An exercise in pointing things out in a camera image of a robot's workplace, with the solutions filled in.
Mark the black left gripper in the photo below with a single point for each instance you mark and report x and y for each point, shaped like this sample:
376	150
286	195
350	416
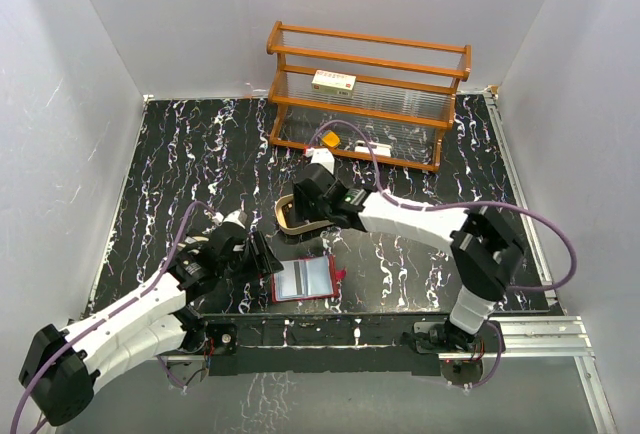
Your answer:
264	262

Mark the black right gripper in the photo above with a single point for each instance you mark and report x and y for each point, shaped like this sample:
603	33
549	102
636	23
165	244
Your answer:
302	207

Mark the beige oval card tray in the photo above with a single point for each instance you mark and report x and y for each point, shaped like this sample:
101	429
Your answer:
288	221

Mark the red card holder wallet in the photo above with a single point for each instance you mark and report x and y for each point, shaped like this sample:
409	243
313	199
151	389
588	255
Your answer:
323	280

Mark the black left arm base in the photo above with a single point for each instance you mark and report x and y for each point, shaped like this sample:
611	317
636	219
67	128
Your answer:
215	344

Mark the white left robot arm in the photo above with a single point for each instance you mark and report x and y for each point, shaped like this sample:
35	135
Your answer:
65	368

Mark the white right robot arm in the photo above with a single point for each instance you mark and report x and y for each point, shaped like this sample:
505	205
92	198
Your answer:
486	250

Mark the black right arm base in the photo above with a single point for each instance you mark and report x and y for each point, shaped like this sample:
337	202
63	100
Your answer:
467	361

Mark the orange yellow small block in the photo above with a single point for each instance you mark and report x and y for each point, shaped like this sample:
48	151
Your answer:
330	139

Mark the white stapler on shelf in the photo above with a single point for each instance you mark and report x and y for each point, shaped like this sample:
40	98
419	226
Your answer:
379	149

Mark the beige grey stapler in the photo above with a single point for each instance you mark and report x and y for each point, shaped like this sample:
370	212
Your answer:
192	242

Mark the white red medicine box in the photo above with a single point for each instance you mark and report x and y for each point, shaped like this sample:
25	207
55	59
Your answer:
333	83

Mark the orange wooden shelf rack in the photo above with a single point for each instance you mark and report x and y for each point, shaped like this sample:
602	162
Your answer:
404	96

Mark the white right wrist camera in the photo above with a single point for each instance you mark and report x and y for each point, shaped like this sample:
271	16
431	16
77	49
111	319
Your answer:
321	156

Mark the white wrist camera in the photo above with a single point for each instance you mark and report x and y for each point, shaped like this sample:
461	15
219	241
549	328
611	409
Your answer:
321	156
237	217

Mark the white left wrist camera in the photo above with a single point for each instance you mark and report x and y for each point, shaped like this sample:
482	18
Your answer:
237	217

